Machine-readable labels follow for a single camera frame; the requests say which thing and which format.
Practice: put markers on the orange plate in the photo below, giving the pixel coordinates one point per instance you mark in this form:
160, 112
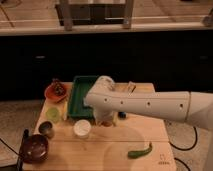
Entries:
49, 94

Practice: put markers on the black spoon handle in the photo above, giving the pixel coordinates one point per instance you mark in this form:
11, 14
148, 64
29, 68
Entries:
19, 161

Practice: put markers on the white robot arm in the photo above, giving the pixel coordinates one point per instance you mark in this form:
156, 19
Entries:
193, 108

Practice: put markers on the dark pine cone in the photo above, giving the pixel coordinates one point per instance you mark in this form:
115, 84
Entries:
58, 88

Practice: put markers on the dark brown bowl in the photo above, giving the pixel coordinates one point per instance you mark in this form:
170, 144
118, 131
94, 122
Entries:
35, 149

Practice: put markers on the light green cup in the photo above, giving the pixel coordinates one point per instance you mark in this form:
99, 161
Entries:
53, 115

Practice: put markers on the green plastic tray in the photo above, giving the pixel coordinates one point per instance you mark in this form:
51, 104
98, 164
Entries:
76, 107

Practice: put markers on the green chili pepper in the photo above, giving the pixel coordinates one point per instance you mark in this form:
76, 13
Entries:
134, 154

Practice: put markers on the small orange apple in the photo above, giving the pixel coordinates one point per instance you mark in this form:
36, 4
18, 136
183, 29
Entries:
107, 124

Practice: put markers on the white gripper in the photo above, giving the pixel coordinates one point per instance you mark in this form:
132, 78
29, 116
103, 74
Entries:
104, 115

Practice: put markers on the small metal cup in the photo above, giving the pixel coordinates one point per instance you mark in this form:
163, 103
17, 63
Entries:
46, 129

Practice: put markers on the white paper cup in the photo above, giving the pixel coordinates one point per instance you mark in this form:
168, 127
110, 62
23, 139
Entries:
82, 128

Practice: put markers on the white paper packet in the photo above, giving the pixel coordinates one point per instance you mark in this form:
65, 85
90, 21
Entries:
126, 87

